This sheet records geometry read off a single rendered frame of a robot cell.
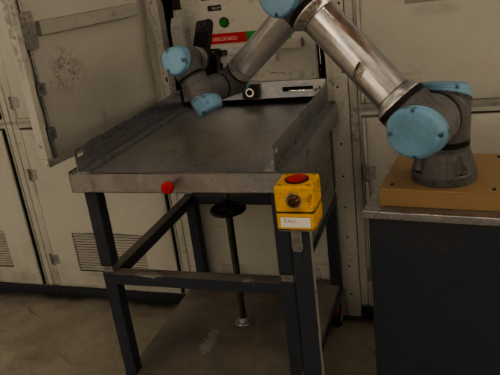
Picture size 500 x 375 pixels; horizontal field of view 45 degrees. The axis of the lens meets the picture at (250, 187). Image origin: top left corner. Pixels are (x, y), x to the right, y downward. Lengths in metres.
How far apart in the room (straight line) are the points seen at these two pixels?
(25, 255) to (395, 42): 1.85
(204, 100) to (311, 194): 0.50
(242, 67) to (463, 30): 0.71
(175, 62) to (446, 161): 0.71
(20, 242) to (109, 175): 1.30
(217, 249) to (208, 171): 0.94
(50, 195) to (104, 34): 0.87
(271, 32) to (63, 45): 0.67
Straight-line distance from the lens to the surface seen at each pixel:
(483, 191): 1.41
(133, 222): 2.49
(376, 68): 1.30
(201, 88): 1.58
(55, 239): 2.75
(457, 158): 1.43
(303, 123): 1.73
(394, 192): 1.43
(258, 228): 2.30
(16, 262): 2.95
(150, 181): 1.58
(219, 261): 2.43
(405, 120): 1.26
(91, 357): 2.43
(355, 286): 2.33
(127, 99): 2.13
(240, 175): 1.47
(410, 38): 1.98
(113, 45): 2.09
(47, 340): 2.62
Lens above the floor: 1.32
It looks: 20 degrees down
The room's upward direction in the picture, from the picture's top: 7 degrees counter-clockwise
